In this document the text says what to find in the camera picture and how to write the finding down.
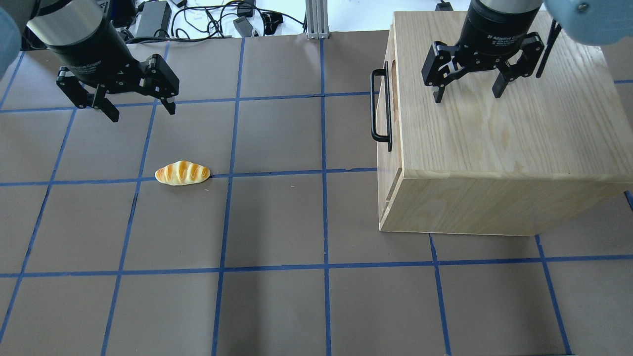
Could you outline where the black power adapter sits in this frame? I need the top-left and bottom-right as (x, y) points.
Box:
(134, 0), (172, 38)

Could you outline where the aluminium frame post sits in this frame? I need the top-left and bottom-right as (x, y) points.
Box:
(305, 0), (330, 39)

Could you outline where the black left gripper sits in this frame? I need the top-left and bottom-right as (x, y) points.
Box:
(27, 1), (180, 123)

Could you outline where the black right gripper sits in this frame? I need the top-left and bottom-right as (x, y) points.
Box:
(421, 0), (544, 103)

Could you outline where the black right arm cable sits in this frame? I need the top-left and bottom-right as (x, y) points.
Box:
(536, 20), (563, 79)

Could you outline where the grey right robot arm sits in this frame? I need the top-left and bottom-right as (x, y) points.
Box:
(421, 0), (632, 103)

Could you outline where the toy bread roll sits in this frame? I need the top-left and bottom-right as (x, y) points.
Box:
(154, 160), (212, 186)

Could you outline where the black drawer handle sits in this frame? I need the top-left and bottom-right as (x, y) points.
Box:
(370, 61), (393, 153)

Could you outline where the grey power brick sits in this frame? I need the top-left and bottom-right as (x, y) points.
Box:
(233, 16), (260, 38)

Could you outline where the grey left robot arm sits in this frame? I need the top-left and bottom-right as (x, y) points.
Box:
(0, 0), (180, 123)

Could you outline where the wooden drawer cabinet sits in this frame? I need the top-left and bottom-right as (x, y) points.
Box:
(391, 11), (633, 236)

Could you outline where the wooden drawer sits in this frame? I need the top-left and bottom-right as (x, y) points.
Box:
(377, 28), (404, 231)

